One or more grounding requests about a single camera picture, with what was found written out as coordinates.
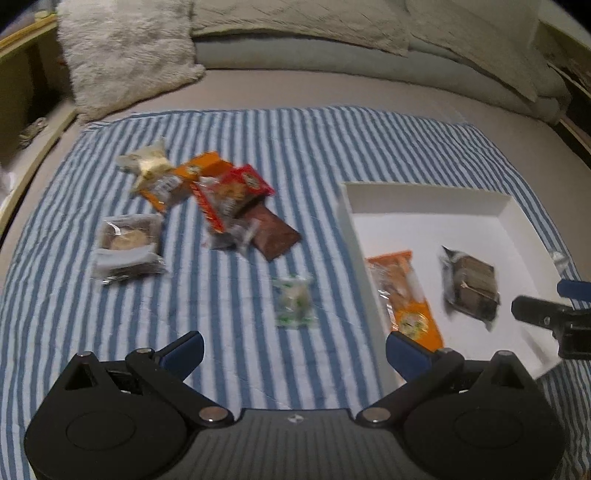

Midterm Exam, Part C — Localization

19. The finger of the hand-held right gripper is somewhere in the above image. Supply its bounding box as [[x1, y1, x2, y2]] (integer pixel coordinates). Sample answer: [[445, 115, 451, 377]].
[[556, 279, 591, 302], [511, 295, 561, 328]]

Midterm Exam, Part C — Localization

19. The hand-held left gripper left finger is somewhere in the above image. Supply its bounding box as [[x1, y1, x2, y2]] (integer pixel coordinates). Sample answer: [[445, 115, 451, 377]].
[[55, 330, 234, 425]]

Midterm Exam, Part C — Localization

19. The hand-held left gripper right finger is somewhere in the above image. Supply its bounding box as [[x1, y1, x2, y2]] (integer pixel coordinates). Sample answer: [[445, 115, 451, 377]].
[[356, 330, 539, 425]]

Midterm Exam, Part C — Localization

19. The dark cookie packet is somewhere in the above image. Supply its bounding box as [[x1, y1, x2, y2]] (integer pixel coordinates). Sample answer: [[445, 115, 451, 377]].
[[438, 244, 502, 332]]

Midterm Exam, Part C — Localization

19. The white box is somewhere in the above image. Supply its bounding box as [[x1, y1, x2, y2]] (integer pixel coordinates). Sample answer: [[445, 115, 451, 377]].
[[337, 181, 574, 393]]

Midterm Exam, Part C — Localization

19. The brown snack packet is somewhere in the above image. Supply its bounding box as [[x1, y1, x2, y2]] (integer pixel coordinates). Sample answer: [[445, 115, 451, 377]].
[[240, 203, 302, 263]]

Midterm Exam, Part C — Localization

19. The orange snack packet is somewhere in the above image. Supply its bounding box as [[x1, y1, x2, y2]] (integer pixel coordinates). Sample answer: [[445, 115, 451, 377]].
[[139, 151, 232, 214], [365, 250, 446, 352]]

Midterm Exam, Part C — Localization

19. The clear cookie packet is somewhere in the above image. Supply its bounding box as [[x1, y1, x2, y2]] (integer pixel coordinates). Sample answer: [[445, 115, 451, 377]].
[[100, 213, 164, 253], [90, 247, 168, 284]]

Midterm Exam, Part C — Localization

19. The green white candy packet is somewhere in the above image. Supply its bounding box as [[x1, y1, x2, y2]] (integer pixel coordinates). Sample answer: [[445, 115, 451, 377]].
[[272, 274, 318, 330]]

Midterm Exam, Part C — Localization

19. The clear wrapped candy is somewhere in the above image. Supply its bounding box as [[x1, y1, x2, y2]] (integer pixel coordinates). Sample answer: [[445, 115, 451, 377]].
[[209, 217, 262, 256]]

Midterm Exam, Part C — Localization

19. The slim red candy bar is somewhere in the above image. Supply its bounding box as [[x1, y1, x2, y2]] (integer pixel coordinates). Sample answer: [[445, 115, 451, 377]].
[[191, 178, 228, 237]]

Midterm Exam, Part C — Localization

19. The dark wooden furniture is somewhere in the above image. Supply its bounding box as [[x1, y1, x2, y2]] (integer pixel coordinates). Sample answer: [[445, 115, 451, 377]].
[[545, 28, 591, 160]]

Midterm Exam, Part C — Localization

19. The brown candy packet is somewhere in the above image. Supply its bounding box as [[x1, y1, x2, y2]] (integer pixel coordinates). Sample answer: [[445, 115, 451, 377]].
[[147, 174, 186, 200]]

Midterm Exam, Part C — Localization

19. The red snack packet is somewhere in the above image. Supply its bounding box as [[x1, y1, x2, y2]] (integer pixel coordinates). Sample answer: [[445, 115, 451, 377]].
[[216, 165, 276, 219]]

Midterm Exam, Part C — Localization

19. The white snack packet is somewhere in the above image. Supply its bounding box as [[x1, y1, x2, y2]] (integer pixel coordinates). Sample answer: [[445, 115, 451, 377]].
[[115, 138, 175, 195]]

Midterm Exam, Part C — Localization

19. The blue white striped blanket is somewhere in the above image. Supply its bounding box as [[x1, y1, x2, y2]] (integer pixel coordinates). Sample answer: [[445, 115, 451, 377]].
[[0, 106, 591, 480]]

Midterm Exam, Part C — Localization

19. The small beige knitted item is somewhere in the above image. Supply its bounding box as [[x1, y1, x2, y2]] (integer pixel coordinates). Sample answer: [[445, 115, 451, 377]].
[[18, 117, 49, 149]]

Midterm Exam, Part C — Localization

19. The beige textured pillow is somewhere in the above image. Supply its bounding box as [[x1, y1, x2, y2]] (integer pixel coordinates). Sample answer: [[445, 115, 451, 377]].
[[191, 0, 411, 57], [404, 0, 543, 103]]

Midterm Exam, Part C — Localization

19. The beige bed mattress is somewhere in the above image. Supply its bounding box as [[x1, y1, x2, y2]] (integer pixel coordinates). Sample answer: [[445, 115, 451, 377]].
[[0, 67, 591, 333]]

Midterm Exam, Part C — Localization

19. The fluffy white pillow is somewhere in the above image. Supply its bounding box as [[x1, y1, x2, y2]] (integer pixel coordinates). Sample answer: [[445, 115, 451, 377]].
[[55, 0, 206, 124]]

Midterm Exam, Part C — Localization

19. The long grey pillow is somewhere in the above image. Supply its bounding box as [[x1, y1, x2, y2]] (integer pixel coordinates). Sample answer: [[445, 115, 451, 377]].
[[194, 34, 570, 124]]

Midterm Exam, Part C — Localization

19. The wooden shelf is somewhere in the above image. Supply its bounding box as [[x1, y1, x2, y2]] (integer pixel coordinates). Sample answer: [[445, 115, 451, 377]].
[[0, 14, 80, 236]]

